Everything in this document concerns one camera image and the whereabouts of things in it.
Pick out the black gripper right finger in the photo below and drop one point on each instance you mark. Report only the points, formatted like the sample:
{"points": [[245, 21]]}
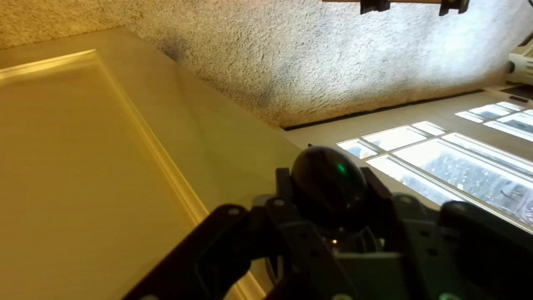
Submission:
{"points": [[471, 255]]}

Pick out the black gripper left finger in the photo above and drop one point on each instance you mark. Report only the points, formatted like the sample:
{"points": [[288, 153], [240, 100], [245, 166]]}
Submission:
{"points": [[233, 250]]}

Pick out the black round floor object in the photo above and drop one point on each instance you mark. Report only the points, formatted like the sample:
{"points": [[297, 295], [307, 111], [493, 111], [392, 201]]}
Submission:
{"points": [[327, 176]]}

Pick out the white panel door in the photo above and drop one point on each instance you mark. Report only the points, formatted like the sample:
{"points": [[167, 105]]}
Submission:
{"points": [[83, 166]]}

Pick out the window with white muntins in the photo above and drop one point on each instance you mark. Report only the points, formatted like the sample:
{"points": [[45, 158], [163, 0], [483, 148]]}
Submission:
{"points": [[443, 160]]}

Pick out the white ribbed object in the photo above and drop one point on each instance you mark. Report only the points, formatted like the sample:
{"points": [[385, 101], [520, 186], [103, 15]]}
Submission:
{"points": [[521, 63]]}

